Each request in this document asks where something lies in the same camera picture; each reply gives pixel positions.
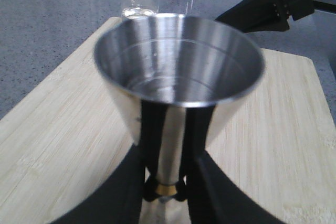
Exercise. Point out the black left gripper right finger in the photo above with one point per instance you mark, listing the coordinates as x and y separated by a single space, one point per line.
211 196

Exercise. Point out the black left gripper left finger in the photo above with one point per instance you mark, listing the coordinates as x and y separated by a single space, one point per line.
119 198

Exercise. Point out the steel hourglass jigger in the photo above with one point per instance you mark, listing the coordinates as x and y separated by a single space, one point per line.
181 62

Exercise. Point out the wooden cutting board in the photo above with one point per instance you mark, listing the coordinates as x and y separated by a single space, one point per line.
64 139

